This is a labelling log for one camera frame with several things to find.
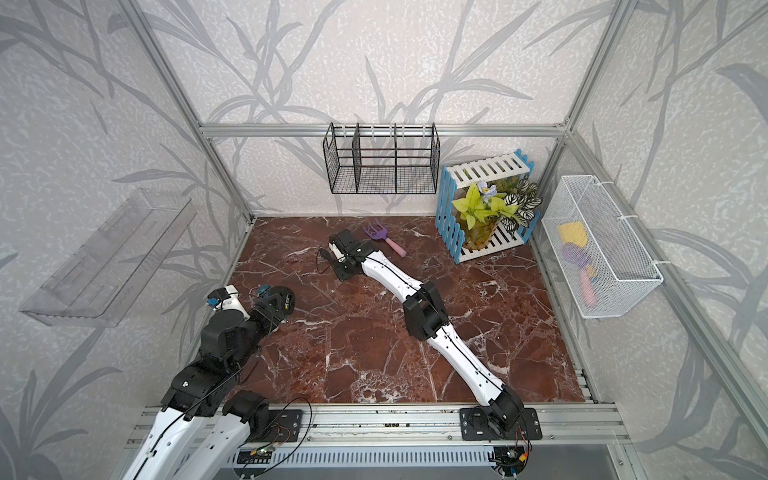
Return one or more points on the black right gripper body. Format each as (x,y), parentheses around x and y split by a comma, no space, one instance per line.
(341,270)

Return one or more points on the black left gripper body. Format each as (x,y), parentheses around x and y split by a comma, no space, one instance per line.
(264,319)

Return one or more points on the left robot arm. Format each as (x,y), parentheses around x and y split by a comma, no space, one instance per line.
(197,428)

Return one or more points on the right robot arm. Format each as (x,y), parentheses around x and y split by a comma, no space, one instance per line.
(426,319)

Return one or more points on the green potted plant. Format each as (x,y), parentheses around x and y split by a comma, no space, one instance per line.
(510,202)

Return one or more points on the blue white slatted crate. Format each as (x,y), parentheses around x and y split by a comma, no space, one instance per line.
(455,180)

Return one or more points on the yellow sponge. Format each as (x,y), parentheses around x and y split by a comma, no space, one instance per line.
(573,232)

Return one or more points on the white mesh basket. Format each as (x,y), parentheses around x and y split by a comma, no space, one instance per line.
(622,272)

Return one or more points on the purple rake pink handle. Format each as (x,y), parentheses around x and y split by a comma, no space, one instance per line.
(377,231)

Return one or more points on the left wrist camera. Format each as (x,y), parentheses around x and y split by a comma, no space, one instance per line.
(224,298)

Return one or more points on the black wire basket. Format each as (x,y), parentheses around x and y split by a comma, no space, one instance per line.
(382,159)

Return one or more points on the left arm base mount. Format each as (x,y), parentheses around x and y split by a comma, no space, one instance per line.
(270,423)

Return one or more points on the clear plastic wall shelf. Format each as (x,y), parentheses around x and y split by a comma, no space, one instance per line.
(99,283)

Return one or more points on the aluminium front rail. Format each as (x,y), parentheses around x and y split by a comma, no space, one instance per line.
(439,424)

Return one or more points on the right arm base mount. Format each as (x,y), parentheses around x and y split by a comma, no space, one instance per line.
(505,418)

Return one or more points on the purple trowel pink handle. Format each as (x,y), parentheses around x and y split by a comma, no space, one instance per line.
(579,257)

